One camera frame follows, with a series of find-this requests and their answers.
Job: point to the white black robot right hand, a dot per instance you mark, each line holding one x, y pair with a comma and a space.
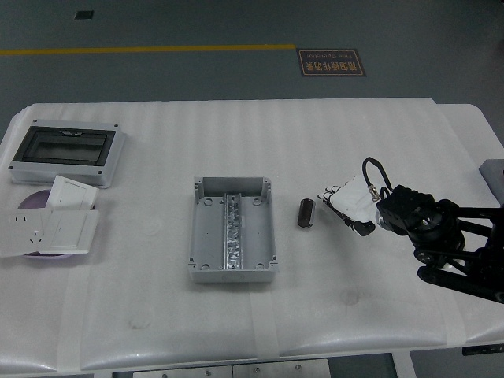
354, 201

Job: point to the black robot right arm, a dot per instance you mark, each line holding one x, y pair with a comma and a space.
433, 220

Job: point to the grey distribution box, dark window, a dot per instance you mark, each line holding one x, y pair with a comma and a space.
63, 147

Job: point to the black orange floor sign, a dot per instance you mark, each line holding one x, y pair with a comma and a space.
331, 63

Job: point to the grey flat block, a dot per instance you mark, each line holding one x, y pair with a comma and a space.
491, 171

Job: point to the white table leg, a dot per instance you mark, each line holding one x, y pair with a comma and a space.
405, 366

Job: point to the grey metal plate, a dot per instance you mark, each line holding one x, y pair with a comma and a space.
181, 371
281, 370

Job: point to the black table control panel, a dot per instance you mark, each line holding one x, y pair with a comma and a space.
483, 350

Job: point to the white foam table mat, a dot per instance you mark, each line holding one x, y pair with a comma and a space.
157, 157

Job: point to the yellow floor tape line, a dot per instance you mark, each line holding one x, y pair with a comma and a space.
157, 49

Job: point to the purple round plate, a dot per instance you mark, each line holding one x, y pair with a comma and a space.
33, 199

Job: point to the dark floor hatch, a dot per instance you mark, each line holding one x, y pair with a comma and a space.
83, 15

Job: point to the silver metal mounting rail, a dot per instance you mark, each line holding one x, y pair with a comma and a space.
233, 232

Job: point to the open grey plastic enclosure box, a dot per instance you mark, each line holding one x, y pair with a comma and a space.
204, 236

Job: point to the white wall switch panel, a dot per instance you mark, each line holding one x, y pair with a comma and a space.
73, 193
67, 232

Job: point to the white wall socket panel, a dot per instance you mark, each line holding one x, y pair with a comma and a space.
19, 232

